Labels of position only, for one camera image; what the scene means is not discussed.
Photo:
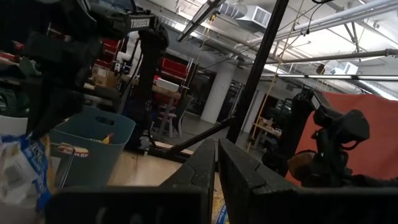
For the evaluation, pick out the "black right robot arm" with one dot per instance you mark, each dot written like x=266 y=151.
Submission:
x=149 y=77

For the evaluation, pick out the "white round column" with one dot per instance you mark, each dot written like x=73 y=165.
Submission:
x=218 y=93

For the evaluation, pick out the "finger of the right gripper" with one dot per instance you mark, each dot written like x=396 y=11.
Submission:
x=73 y=102
x=40 y=115

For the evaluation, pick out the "grey chair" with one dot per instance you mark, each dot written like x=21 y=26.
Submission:
x=175 y=115

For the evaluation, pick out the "black frame pole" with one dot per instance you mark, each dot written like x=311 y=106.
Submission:
x=258 y=68

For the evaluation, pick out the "red yellow noodle packet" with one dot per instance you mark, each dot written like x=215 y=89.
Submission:
x=108 y=138

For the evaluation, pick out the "white ventilation unit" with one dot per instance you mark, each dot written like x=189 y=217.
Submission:
x=253 y=15

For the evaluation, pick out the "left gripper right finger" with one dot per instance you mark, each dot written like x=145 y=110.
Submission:
x=255 y=202

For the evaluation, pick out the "black diagonal frame strut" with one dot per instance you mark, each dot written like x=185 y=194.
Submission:
x=199 y=137

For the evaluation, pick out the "orange partition cloth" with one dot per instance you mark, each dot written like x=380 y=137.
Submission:
x=367 y=140

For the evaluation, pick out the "yellow blue noodle packet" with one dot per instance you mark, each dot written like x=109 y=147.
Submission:
x=219 y=208

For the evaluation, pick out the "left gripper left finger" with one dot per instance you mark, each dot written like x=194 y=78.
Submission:
x=186 y=202

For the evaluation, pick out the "blue white noodle packet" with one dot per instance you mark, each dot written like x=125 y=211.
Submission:
x=21 y=174

